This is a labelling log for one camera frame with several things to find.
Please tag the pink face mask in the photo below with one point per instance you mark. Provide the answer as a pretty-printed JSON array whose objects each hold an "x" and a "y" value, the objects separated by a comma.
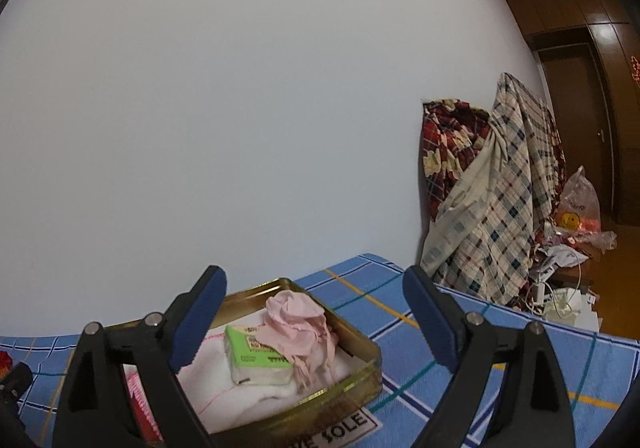
[{"x": 295, "y": 318}]

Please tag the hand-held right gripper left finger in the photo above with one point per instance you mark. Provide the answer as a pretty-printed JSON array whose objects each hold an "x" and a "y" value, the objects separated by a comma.
[{"x": 200, "y": 323}]

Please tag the blue plaid bedsheet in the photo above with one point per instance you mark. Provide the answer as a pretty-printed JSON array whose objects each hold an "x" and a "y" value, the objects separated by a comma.
[{"x": 600, "y": 378}]

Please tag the red floral plaid blanket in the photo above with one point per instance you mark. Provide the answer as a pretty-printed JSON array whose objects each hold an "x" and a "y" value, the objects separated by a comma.
[{"x": 450, "y": 148}]

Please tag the golden tin box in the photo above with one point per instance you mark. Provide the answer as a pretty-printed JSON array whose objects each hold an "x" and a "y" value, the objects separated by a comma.
[{"x": 320, "y": 408}]

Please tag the white cloth with pink edge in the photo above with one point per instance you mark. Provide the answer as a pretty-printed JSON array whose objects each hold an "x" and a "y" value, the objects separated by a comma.
[{"x": 225, "y": 398}]

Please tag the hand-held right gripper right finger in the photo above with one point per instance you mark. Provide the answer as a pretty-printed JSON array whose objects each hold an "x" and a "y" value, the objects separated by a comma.
[{"x": 425, "y": 318}]

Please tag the white cardboard box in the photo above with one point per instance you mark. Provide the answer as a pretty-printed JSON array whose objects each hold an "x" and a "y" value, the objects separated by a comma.
[{"x": 565, "y": 303}]

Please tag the beige plaid blanket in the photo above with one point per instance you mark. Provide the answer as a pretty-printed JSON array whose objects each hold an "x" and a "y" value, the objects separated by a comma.
[{"x": 505, "y": 208}]

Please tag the green tissue pack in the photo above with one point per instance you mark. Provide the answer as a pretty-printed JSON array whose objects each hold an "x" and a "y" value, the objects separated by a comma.
[{"x": 255, "y": 363}]

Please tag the brown wooden door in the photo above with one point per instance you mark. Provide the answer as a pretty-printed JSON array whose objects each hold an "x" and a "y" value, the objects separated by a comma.
[{"x": 575, "y": 118}]

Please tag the clear plastic bag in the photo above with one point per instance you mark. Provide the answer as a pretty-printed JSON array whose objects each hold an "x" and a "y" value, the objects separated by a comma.
[{"x": 577, "y": 208}]

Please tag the white plastic bag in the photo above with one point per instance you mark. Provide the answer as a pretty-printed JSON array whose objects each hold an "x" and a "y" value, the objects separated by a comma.
[{"x": 555, "y": 260}]

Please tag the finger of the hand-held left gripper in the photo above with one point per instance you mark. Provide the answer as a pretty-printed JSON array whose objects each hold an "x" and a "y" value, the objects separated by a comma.
[{"x": 17, "y": 380}]

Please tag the white printed label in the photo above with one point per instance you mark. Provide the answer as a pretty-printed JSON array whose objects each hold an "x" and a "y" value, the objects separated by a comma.
[{"x": 350, "y": 423}]

